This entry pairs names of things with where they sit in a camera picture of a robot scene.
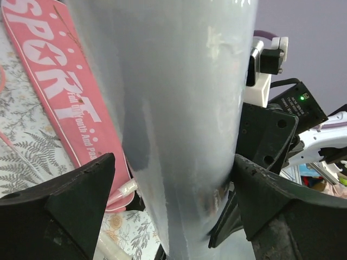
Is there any floral table mat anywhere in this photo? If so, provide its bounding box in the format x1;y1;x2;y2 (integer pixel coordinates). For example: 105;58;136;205
1;23;159;259

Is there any pink racket cover bag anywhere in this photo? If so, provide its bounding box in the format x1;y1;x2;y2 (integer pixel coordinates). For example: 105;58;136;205
1;0;135;213

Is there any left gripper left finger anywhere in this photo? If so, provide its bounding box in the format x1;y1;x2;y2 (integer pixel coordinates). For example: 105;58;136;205
1;153;115;259

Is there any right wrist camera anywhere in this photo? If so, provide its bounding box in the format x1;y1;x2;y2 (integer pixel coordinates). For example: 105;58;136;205
244;37;289;108

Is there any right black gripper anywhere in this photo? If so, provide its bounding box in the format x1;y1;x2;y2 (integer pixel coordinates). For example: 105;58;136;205
236;103;299;174

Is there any white shuttlecock tube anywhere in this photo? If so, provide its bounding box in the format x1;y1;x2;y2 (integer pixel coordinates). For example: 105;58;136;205
67;1;258;259

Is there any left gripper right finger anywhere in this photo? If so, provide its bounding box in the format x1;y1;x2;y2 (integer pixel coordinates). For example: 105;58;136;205
232;154;346;259

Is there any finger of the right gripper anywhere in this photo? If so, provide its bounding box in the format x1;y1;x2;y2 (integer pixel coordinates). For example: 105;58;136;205
208;191;243;248

